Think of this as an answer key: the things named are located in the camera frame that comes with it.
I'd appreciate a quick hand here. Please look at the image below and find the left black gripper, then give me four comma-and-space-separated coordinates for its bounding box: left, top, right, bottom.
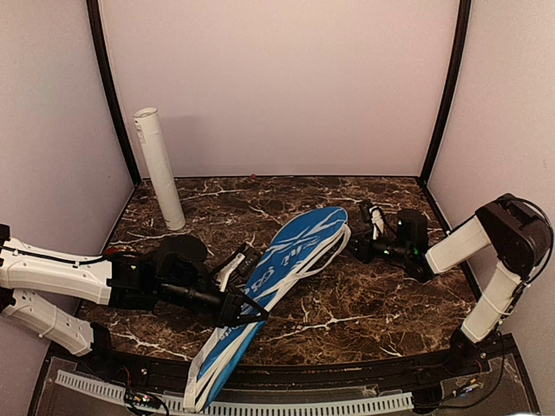
158, 279, 270, 330

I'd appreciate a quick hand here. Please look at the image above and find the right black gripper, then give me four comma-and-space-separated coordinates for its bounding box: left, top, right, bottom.
339, 227, 412, 264

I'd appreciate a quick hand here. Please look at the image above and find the blue racket bag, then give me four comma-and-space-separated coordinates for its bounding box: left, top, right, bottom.
182, 206, 351, 413

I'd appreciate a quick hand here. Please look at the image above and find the white shuttlecock tube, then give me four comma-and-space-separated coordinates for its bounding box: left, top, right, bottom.
134, 107, 186, 231

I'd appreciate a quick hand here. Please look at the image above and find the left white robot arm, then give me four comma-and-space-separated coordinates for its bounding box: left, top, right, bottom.
1, 225, 269, 378

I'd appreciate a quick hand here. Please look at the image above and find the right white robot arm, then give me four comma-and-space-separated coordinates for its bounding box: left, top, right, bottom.
348, 193, 554, 376

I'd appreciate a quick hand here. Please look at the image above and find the small circuit board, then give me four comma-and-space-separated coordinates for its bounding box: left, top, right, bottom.
123, 388, 160, 408

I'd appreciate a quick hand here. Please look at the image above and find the black front table rail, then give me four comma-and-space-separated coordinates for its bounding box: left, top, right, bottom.
78, 351, 493, 393

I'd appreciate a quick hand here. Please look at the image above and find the white slotted cable duct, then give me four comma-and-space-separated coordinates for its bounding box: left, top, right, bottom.
55, 370, 414, 415

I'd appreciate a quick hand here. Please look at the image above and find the black right corner post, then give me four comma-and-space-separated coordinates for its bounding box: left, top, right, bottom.
418, 0, 473, 188

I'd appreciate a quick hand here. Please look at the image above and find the black corner post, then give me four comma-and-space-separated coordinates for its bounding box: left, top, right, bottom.
418, 0, 473, 188
85, 0, 141, 186

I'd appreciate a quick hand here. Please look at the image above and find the black left corner post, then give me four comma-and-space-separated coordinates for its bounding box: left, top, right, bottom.
85, 0, 141, 186

